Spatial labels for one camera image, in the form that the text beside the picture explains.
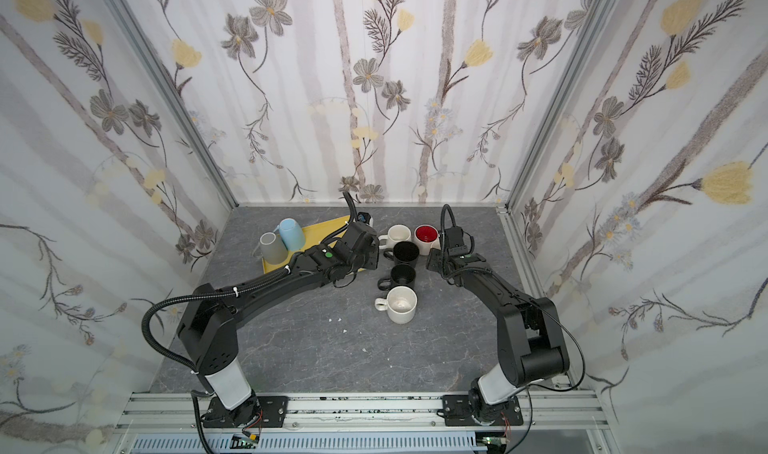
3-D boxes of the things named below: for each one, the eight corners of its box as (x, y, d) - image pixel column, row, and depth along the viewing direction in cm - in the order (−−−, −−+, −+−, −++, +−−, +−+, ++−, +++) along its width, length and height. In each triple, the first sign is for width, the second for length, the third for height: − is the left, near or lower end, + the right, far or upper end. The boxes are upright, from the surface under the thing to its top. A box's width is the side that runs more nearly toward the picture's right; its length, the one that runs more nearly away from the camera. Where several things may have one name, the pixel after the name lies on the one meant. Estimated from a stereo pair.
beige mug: (394, 334, 88) (395, 323, 82) (376, 312, 93) (375, 300, 86) (421, 313, 93) (423, 301, 86) (402, 293, 97) (403, 280, 91)
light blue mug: (292, 255, 107) (285, 238, 100) (281, 242, 111) (273, 224, 103) (309, 244, 111) (303, 227, 103) (297, 232, 114) (291, 214, 107)
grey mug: (257, 265, 104) (246, 247, 96) (262, 250, 109) (252, 232, 101) (286, 265, 105) (277, 248, 97) (290, 250, 109) (282, 232, 101)
